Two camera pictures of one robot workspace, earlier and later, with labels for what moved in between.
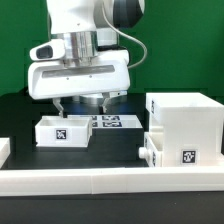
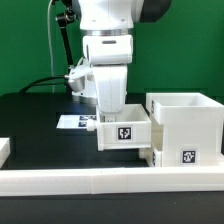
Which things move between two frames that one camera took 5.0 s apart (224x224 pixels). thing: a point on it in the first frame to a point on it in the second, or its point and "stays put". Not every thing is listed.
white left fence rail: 5,150 stays put
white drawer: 63,131 to 125,130
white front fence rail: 141,180 stays put
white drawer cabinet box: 192,128 stays put
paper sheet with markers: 126,121 to 74,121
